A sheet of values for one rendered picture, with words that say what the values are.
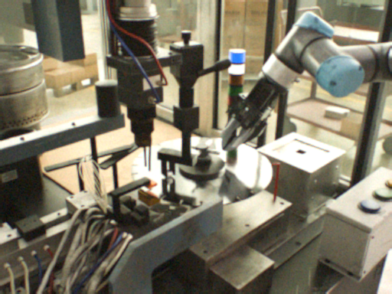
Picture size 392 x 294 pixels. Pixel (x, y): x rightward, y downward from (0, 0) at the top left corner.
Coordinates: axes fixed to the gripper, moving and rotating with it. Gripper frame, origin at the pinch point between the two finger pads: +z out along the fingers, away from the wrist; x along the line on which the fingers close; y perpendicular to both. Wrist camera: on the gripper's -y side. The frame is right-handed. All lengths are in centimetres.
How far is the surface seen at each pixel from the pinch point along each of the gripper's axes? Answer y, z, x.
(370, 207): -2.8, -10.6, 33.1
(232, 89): -19.6, -5.6, -12.4
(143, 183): 22.7, 9.0, -4.7
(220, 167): 5.8, 2.7, 2.9
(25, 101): 0, 34, -59
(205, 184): 12.3, 4.9, 3.7
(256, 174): 3.1, -0.9, 10.1
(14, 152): 32.7, 19.0, -28.4
